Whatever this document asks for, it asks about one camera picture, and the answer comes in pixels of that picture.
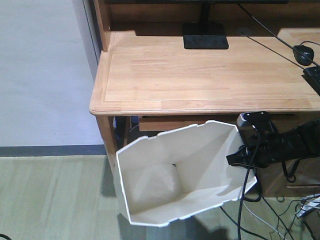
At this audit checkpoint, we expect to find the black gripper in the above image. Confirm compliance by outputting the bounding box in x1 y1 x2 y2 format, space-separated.
226 131 304 168

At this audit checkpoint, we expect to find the white plastic trash bin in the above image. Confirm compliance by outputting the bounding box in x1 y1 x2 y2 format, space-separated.
114 120 257 227

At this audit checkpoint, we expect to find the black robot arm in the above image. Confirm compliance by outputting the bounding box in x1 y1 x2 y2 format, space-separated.
245 118 320 168

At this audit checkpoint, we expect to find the black keyboard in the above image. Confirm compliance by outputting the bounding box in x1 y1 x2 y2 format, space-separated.
303 66 320 95

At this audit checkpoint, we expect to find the black computer mouse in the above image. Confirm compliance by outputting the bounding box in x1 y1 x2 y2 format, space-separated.
292 45 315 66

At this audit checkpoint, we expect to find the black monitor with stand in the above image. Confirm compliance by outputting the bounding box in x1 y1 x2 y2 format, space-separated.
111 0 288 50

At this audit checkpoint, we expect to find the light wooden desk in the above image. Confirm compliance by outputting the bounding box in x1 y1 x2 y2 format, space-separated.
89 0 320 168

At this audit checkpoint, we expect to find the black camera cable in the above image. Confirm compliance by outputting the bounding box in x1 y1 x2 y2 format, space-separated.
236 142 260 240

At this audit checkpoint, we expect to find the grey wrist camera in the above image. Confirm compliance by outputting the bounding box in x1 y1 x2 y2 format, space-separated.
236 111 279 151

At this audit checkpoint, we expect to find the cable clutter on floor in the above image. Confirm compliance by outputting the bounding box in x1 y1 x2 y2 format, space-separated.
276 193 320 240

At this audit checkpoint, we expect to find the black monitor cable on desk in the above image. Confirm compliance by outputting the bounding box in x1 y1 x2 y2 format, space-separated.
236 3 320 70

